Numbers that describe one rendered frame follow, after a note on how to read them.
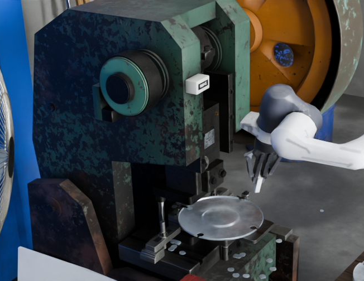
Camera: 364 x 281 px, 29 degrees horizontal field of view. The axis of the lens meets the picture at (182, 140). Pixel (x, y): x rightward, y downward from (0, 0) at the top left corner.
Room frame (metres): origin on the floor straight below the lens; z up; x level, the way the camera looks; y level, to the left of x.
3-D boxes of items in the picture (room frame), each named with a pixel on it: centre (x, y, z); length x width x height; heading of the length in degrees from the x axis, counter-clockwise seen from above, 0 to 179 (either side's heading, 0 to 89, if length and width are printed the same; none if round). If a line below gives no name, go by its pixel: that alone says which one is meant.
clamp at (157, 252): (2.01, 0.08, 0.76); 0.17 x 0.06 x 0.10; 144
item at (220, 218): (2.07, -0.12, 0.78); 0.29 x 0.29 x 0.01
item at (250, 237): (2.04, -0.16, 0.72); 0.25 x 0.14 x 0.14; 54
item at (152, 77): (1.95, 0.14, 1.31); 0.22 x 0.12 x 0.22; 54
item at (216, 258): (2.15, -0.02, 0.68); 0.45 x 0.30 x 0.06; 144
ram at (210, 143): (2.12, -0.05, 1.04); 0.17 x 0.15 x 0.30; 54
